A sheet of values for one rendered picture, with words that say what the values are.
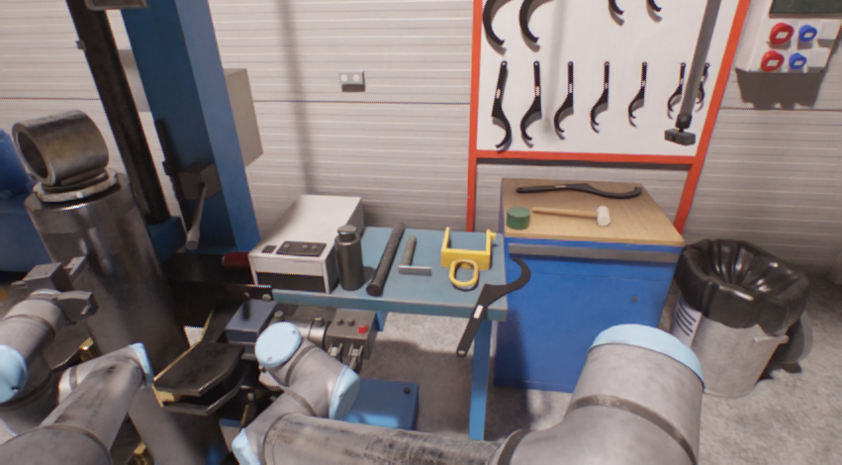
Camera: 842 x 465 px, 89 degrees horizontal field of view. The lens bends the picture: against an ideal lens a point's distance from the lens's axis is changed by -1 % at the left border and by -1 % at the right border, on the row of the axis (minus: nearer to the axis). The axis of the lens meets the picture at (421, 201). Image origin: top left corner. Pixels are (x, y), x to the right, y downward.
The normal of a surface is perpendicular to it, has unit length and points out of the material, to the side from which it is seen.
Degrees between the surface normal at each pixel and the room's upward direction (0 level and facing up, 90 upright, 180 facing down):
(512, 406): 0
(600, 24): 90
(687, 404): 43
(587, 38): 90
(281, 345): 18
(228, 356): 0
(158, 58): 90
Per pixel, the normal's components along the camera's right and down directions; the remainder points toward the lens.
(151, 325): 0.84, 0.23
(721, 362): -0.46, 0.46
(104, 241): 0.68, 0.32
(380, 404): -0.02, -0.89
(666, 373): 0.21, -0.80
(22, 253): -0.14, 0.45
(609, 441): -0.25, -0.81
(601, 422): -0.36, -0.89
